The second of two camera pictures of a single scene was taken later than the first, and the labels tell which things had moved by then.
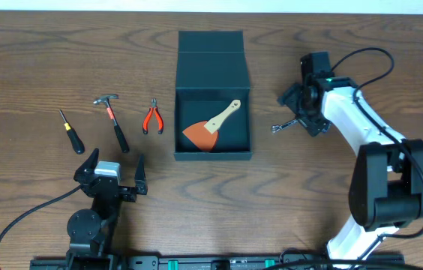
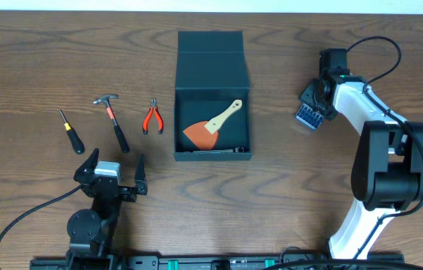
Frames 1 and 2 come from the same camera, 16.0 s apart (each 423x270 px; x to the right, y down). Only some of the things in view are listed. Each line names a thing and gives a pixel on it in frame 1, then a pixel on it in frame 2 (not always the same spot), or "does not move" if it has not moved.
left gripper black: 113,188 does not move
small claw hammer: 120,136 does not move
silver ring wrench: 277,127 → 237,149
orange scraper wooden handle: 204,134 does not move
